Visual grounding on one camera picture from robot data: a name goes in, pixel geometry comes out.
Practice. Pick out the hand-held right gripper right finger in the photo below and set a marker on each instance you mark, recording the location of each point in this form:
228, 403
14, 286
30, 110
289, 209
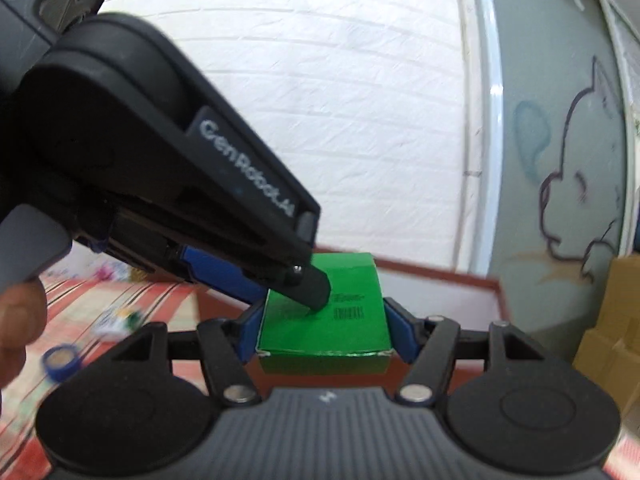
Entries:
397, 330

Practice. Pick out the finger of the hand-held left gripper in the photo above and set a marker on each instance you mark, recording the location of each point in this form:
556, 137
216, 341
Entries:
312, 287
220, 275

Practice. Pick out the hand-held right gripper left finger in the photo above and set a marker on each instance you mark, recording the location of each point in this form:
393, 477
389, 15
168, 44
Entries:
252, 332

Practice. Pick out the green box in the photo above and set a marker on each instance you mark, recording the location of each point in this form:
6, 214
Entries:
320, 342

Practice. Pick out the person's left hand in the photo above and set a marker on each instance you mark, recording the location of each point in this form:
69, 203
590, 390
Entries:
17, 325

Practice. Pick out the red plaid tablecloth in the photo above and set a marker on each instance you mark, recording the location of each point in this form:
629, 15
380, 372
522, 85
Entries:
150, 305

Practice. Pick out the white and green card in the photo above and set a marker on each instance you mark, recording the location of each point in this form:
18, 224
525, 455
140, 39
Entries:
117, 324

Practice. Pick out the blue tape roll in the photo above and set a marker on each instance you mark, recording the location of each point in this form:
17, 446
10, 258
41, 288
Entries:
60, 362

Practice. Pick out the small cardboard box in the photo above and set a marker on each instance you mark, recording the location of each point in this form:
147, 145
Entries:
607, 365

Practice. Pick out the large cardboard box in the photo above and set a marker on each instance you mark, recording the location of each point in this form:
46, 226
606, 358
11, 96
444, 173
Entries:
622, 295

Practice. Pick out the painted cloud panel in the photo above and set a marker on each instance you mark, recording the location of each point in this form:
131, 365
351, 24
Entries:
545, 135

